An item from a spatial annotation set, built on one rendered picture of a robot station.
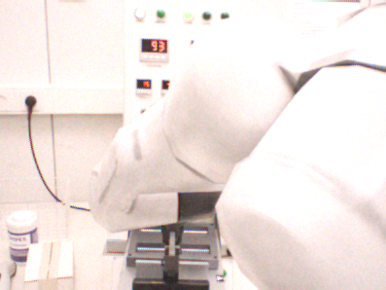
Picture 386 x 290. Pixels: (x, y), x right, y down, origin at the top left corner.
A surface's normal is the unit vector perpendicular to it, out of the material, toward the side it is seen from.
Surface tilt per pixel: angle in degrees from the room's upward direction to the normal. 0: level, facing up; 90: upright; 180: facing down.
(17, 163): 90
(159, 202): 86
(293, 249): 89
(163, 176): 125
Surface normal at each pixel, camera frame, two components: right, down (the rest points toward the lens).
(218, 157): -0.36, 0.80
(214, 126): -0.56, 0.63
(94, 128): 0.18, 0.32
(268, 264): -0.61, 0.46
